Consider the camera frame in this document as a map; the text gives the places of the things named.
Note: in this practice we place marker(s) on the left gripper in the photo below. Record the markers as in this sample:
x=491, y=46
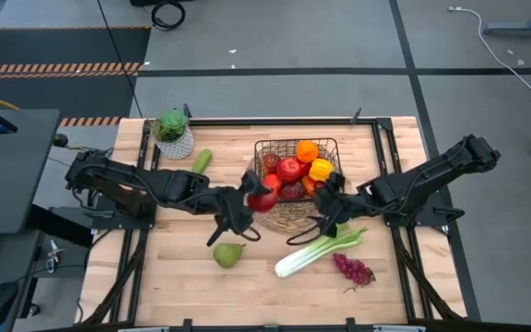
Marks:
x=233, y=207

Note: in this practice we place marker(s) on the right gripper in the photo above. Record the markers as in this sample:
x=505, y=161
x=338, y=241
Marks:
x=339, y=202

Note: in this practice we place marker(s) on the red orange pepper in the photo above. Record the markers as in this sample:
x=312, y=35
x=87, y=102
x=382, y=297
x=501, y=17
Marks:
x=310, y=185

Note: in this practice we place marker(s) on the dark red apple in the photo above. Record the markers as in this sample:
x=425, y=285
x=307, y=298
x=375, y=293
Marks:
x=263, y=201

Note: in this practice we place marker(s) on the yellow bell pepper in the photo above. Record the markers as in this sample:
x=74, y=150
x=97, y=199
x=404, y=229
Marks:
x=321, y=169

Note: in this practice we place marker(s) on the small red apple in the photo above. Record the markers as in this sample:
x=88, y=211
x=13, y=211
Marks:
x=274, y=182

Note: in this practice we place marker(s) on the green pear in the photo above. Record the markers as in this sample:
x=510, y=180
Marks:
x=226, y=255

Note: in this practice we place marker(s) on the large red apple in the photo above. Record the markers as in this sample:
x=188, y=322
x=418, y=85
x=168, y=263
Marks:
x=288, y=169

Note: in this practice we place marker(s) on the orange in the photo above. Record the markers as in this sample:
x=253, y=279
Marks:
x=307, y=151

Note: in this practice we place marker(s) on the red yellow apple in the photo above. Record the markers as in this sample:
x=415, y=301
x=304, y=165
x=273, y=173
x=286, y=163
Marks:
x=271, y=161

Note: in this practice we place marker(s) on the green cucumber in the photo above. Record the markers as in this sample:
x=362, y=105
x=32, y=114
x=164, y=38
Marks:
x=202, y=160

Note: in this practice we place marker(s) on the celery stalk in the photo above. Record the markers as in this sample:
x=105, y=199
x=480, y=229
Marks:
x=307, y=258

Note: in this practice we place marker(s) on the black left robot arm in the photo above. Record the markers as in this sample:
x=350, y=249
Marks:
x=168, y=184

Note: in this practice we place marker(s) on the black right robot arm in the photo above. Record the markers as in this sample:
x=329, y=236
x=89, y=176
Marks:
x=431, y=170

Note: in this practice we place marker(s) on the round woven placemat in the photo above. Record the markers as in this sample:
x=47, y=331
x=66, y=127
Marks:
x=288, y=219

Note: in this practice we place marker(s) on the purple grape bunch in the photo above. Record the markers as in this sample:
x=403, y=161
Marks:
x=353, y=269

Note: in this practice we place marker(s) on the succulent in white patterned pot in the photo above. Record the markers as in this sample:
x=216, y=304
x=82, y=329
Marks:
x=173, y=138

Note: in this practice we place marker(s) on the silver aluminium strip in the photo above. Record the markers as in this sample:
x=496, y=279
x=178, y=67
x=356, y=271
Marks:
x=399, y=328
x=141, y=329

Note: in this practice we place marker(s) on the black round knob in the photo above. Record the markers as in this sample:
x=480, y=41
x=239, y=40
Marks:
x=60, y=139

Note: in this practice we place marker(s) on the white hand tool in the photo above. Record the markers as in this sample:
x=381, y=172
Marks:
x=53, y=256

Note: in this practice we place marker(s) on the dark grey desk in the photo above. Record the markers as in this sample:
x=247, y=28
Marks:
x=12, y=184

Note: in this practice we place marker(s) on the black hazard striped floor mat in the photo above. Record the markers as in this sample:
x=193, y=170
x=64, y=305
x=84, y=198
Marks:
x=62, y=46

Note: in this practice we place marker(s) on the black aluminium table frame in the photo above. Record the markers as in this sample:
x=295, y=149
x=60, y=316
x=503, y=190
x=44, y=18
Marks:
x=247, y=122

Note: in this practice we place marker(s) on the grey desk leg frame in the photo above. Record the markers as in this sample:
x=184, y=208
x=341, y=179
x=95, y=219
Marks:
x=523, y=31

